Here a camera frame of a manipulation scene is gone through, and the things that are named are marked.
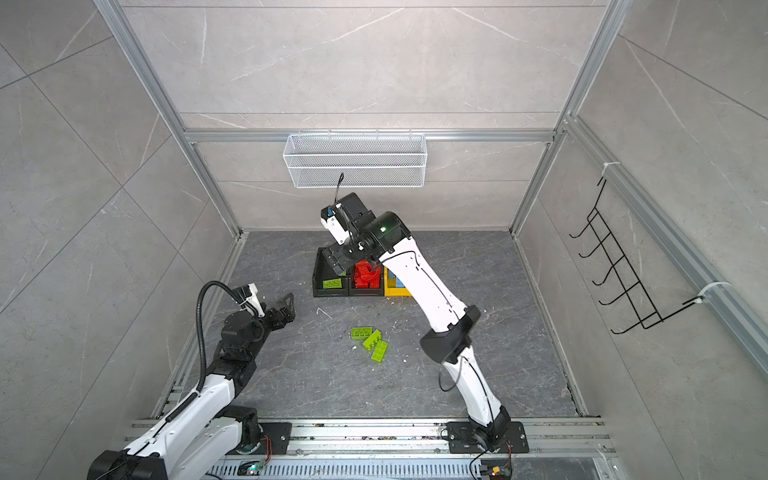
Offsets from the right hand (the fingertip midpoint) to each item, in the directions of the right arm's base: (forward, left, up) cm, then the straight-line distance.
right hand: (343, 252), depth 77 cm
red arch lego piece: (+9, -3, -23) cm, 25 cm away
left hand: (-4, +20, -12) cm, 23 cm away
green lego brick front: (+7, +8, -25) cm, 27 cm away
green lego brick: (-11, -3, -26) cm, 29 cm away
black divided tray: (+13, +11, -25) cm, 31 cm away
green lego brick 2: (-16, -8, -28) cm, 33 cm away
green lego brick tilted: (-13, -6, -25) cm, 29 cm away
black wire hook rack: (-16, -67, +3) cm, 69 cm away
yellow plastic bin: (+4, -12, -24) cm, 27 cm away
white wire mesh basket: (+40, -5, +2) cm, 40 cm away
